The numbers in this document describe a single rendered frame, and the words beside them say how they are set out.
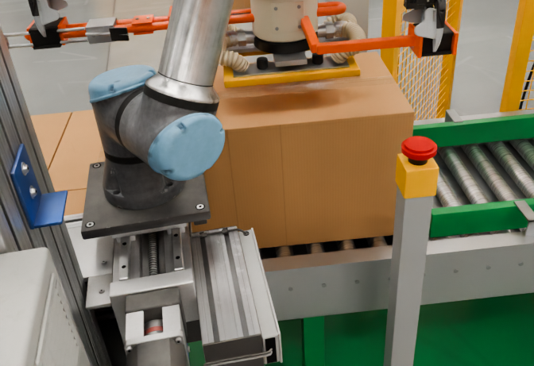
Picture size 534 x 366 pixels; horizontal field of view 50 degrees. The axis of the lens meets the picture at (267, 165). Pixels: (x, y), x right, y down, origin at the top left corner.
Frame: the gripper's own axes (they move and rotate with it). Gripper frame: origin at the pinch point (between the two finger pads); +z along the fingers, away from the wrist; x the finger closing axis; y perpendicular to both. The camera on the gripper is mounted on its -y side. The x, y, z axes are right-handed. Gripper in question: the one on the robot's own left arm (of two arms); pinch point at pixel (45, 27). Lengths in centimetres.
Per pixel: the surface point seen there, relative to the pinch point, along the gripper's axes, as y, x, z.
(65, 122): -27, 70, 64
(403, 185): 78, -51, 22
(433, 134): 111, 24, 57
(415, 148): 80, -50, 14
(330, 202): 69, -19, 49
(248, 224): 46, -19, 54
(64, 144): -23, 52, 64
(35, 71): -104, 260, 118
